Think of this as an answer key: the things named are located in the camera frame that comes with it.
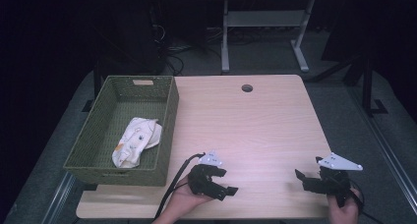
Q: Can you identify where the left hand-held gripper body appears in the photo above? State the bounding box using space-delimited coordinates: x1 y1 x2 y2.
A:
187 150 228 198

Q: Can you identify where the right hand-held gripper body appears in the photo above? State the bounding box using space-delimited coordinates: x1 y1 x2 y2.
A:
315 151 364 208

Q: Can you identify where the white printed cloth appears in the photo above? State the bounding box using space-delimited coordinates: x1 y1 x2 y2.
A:
111 117 163 169

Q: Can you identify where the green woven basket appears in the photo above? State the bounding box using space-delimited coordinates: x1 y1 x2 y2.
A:
63 75 180 188

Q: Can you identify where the person's left hand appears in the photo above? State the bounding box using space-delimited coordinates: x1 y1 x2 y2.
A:
160 174 214 224

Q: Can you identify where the person's right hand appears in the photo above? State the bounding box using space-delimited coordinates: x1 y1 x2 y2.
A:
327 187 362 224

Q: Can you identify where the black floor stand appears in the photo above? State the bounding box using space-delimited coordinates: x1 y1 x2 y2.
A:
81 58 103 113
359 50 389 118

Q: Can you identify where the dark cabinet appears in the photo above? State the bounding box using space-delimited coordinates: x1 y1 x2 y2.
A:
94 0 166 76

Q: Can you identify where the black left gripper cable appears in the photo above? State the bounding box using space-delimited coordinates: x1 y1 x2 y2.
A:
152 152 207 222

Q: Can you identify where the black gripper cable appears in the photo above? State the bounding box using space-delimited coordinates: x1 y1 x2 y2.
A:
152 152 207 222
347 179 386 224

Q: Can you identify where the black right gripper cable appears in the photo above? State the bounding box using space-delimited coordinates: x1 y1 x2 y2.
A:
347 179 386 224

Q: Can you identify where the metal floor rail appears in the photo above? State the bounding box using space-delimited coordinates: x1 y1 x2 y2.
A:
346 84 417 215
40 171 77 224

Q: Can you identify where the bundle of floor cables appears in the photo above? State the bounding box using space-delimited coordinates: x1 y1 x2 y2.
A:
153 22 227 76

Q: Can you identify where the white metal desk frame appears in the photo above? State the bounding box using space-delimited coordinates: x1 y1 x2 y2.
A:
220 0 317 75

